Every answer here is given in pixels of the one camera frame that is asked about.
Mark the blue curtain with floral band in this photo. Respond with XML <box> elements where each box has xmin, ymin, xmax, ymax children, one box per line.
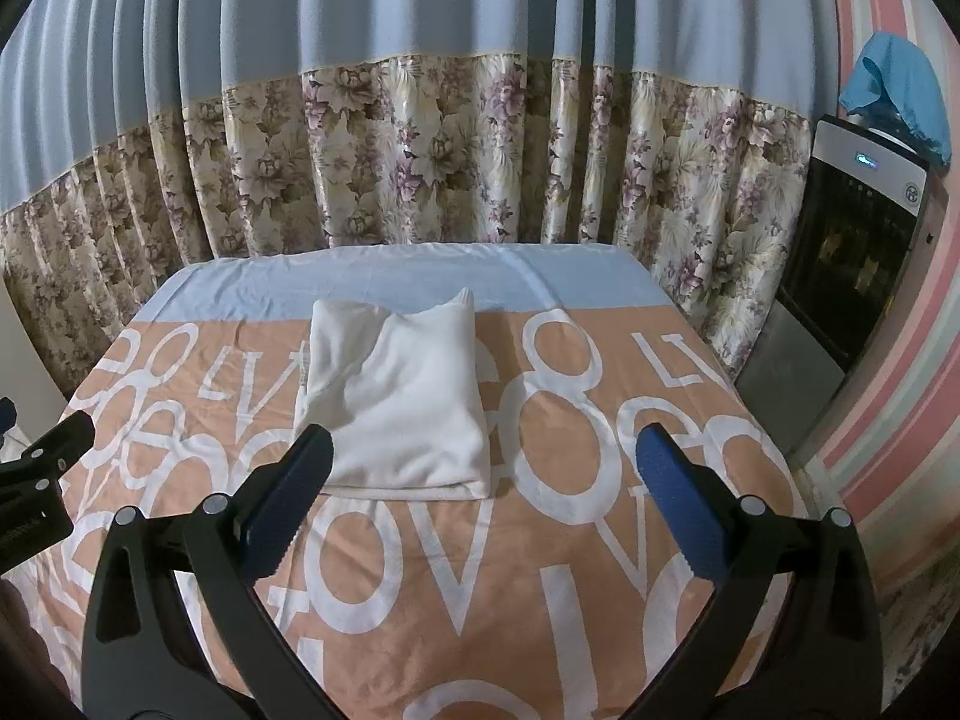
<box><xmin>0</xmin><ymin>0</ymin><xmax>841</xmax><ymax>421</ymax></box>

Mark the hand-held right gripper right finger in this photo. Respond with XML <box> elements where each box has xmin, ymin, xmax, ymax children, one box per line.
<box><xmin>634</xmin><ymin>424</ymin><xmax>886</xmax><ymax>720</ymax></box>

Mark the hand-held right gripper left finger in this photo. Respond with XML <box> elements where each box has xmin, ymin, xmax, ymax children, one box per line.
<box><xmin>79</xmin><ymin>424</ymin><xmax>335</xmax><ymax>720</ymax></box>

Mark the blue cloth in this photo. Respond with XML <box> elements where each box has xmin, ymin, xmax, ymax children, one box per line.
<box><xmin>838</xmin><ymin>32</ymin><xmax>952</xmax><ymax>158</ymax></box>

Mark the peach and blue printed bedsheet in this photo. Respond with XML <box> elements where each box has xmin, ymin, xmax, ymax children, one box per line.
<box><xmin>0</xmin><ymin>242</ymin><xmax>815</xmax><ymax>720</ymax></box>

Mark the white knit garment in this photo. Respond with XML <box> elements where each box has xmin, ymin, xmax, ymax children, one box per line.
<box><xmin>291</xmin><ymin>286</ymin><xmax>492</xmax><ymax>502</ymax></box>

